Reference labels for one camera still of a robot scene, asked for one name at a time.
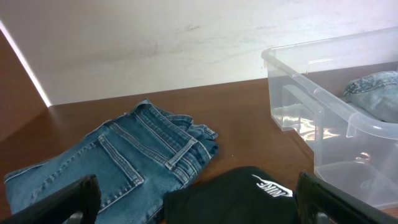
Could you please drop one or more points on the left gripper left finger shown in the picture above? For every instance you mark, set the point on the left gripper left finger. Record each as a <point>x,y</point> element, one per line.
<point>78,202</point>

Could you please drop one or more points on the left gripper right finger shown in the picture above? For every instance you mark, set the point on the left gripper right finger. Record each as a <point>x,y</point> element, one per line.
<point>319,202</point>

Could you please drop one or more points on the light grey jeans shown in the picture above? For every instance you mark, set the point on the light grey jeans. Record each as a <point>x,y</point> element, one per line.
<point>376,94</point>

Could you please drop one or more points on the clear plastic storage bin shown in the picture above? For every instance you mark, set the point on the clear plastic storage bin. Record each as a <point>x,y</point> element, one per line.
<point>352,151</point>

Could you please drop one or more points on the folded blue denim jeans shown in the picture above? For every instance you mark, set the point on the folded blue denim jeans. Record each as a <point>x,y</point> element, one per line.
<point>137,158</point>

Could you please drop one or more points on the folded black Nike garment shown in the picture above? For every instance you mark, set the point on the folded black Nike garment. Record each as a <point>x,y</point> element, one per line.
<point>241,195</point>

